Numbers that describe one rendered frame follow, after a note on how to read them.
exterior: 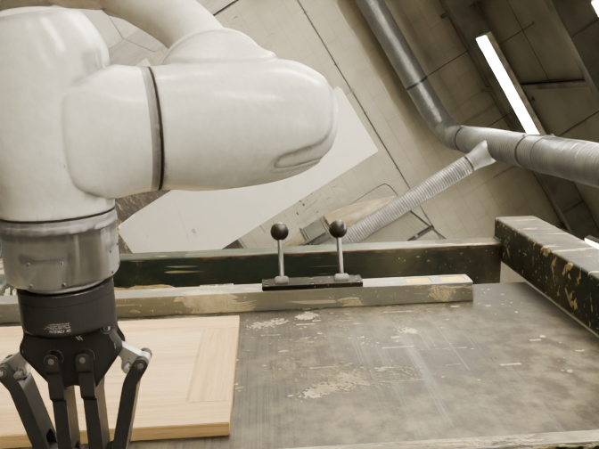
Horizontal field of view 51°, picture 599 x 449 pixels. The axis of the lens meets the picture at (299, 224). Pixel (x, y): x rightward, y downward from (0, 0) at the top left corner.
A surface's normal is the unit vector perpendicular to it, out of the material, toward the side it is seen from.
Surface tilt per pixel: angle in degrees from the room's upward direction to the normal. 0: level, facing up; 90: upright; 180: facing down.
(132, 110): 61
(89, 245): 52
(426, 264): 90
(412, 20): 90
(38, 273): 90
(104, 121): 68
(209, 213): 90
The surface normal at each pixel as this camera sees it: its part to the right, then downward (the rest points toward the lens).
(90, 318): 0.69, 0.14
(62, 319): 0.24, 0.21
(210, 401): -0.03, -0.97
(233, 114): 0.33, 0.00
